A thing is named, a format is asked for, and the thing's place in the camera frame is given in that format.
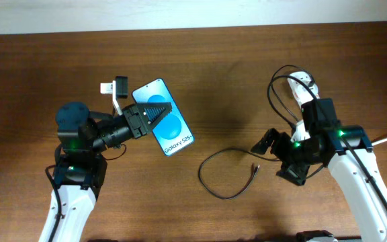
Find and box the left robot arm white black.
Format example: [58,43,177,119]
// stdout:
[40,102,172,241]

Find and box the blue Galaxy smartphone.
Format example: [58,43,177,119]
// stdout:
[132,78,194,156]

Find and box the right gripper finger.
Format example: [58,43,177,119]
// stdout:
[276,166,306,186]
[251,128,280,155]

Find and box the black charger cable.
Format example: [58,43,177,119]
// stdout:
[198,64,316,200]

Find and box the white power strip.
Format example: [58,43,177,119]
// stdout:
[288,71,319,106]

